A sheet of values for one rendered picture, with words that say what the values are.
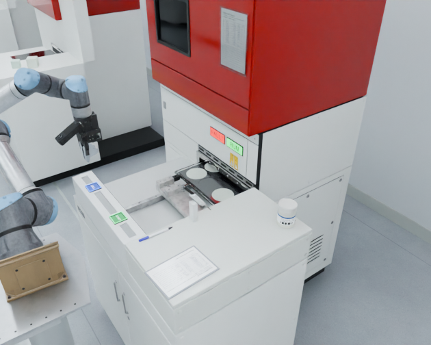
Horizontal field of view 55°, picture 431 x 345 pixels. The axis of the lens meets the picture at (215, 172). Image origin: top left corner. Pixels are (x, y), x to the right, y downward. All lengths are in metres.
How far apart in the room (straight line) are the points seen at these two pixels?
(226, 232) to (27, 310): 0.75
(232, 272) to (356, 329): 1.30
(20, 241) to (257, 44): 1.08
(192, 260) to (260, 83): 0.70
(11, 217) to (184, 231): 0.62
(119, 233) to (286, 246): 0.63
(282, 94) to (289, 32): 0.24
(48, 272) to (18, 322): 0.19
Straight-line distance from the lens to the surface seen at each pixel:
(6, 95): 1.70
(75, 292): 1.65
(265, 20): 1.54
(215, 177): 1.99
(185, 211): 1.82
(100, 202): 1.81
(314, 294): 2.71
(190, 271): 1.44
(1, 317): 1.67
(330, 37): 1.82
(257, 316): 1.74
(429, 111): 2.96
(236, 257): 1.49
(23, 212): 1.66
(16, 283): 1.66
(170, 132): 2.37
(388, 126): 3.14
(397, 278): 2.96
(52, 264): 1.64
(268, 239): 1.57
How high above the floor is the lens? 2.01
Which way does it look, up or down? 33 degrees down
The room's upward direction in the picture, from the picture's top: straight up
